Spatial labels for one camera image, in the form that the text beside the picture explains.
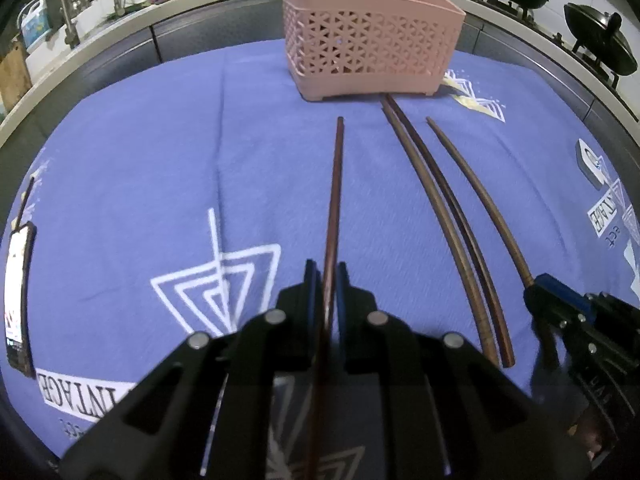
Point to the small white box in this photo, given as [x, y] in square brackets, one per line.
[592, 165]

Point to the black pot with lid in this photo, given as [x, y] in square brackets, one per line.
[600, 42]

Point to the blue detergent jug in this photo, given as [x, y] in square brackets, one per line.
[35, 25]

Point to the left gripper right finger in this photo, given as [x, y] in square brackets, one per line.
[447, 411]

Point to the reddish brown chopstick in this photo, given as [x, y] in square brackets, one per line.
[333, 229]

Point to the brown wooden chopstick thin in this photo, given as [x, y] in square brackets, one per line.
[491, 208]

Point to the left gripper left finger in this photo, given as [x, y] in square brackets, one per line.
[204, 411]

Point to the dark brown wooden chopstick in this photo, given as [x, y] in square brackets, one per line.
[469, 241]

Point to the pink perforated utensil basket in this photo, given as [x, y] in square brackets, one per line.
[355, 47]

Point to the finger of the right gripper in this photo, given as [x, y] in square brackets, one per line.
[554, 303]

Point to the steel kitchen faucet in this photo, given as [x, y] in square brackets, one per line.
[59, 17]

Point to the wooden cutting board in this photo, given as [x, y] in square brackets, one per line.
[14, 76]

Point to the blue printed tablecloth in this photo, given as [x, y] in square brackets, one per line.
[187, 196]

